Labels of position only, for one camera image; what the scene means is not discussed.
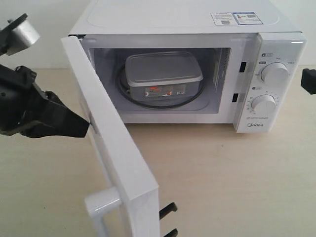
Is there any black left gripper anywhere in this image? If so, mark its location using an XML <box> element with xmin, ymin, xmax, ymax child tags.
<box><xmin>0</xmin><ymin>65</ymin><xmax>88</xmax><ymax>138</ymax></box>

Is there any white microwave door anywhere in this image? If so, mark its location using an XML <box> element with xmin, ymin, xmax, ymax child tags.
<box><xmin>61</xmin><ymin>36</ymin><xmax>160</xmax><ymax>237</ymax></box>

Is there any white plastic lidded container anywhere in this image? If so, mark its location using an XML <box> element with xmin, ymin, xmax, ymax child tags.
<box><xmin>125</xmin><ymin>51</ymin><xmax>203</xmax><ymax>102</ymax></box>

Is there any white microwave oven body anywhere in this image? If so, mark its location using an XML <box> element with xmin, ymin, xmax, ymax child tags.
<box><xmin>67</xmin><ymin>0</ymin><xmax>307</xmax><ymax>133</ymax></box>

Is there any upper white power knob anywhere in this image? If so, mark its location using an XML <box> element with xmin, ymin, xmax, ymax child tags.
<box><xmin>261</xmin><ymin>62</ymin><xmax>289</xmax><ymax>84</ymax></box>

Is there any lower white timer knob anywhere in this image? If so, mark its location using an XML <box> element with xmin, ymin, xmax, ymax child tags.
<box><xmin>251</xmin><ymin>94</ymin><xmax>277</xmax><ymax>115</ymax></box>

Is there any blue energy label sticker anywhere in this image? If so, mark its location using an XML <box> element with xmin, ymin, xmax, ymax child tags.
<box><xmin>233</xmin><ymin>12</ymin><xmax>262</xmax><ymax>25</ymax></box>

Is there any white warning label sticker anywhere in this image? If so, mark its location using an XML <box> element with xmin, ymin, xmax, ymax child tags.
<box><xmin>211</xmin><ymin>12</ymin><xmax>238</xmax><ymax>26</ymax></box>

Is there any black turntable roller ring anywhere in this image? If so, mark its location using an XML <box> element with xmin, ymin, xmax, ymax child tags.
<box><xmin>117</xmin><ymin>66</ymin><xmax>205</xmax><ymax>109</ymax></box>

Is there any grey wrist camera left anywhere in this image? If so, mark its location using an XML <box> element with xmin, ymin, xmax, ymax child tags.
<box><xmin>0</xmin><ymin>13</ymin><xmax>40</xmax><ymax>56</ymax></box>

